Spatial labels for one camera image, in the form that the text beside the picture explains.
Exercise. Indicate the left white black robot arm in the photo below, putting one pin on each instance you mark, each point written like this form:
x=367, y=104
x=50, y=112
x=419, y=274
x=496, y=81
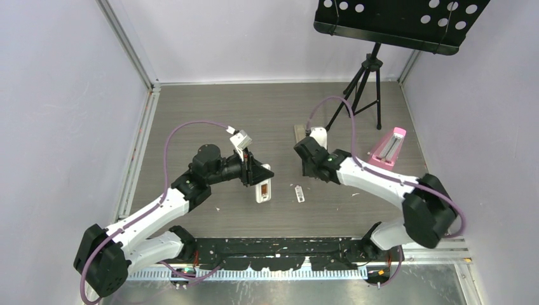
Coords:
x=107, y=256

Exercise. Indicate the pink box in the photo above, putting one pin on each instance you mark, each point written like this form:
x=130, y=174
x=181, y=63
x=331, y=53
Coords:
x=386, y=152

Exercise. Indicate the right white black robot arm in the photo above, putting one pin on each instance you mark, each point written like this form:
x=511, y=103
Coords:
x=427, y=210

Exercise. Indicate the white remote with buttons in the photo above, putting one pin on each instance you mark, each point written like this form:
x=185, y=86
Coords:
x=300, y=132

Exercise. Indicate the white remote face down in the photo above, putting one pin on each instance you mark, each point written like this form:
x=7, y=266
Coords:
x=263, y=188

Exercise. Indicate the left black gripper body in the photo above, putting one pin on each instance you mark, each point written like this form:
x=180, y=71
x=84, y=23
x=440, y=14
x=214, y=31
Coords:
x=246, y=168

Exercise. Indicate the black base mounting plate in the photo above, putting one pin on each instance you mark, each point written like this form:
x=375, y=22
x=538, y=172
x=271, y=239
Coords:
x=281, y=254

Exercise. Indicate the black music stand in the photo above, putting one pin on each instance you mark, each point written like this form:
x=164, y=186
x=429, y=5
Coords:
x=438, y=27

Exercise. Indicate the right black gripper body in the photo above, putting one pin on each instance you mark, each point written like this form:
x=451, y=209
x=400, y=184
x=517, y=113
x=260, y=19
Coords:
x=309, y=170

